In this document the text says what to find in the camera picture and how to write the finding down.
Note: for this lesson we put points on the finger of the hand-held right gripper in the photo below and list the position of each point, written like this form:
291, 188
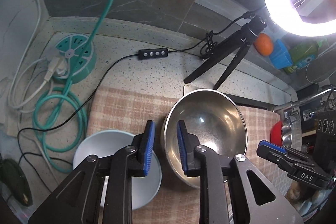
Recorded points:
270, 146

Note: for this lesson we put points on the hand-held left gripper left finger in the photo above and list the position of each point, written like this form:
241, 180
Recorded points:
148, 150

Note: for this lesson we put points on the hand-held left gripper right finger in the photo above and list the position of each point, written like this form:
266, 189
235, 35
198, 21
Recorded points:
182, 150

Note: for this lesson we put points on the red steel bowl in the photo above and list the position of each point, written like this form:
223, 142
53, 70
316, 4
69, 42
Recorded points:
275, 133

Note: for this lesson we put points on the large steel bowl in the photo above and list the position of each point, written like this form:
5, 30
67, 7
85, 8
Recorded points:
210, 121

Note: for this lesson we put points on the light blue ceramic bowl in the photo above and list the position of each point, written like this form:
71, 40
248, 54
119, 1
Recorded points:
105, 145

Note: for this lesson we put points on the checked cloth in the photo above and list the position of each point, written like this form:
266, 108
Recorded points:
126, 108

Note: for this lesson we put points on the chrome faucet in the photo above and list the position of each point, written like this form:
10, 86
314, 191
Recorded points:
302, 102

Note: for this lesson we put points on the blue fluted cup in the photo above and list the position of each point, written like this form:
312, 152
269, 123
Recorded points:
281, 54

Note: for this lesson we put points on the green dish soap bottle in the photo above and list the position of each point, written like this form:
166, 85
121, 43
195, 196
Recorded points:
304, 56

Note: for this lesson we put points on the orange fruit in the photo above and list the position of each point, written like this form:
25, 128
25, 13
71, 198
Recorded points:
263, 45

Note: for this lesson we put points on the black tripod stand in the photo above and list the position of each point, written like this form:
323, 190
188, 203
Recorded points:
236, 43

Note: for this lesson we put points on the dark green object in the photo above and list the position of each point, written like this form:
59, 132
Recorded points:
15, 179

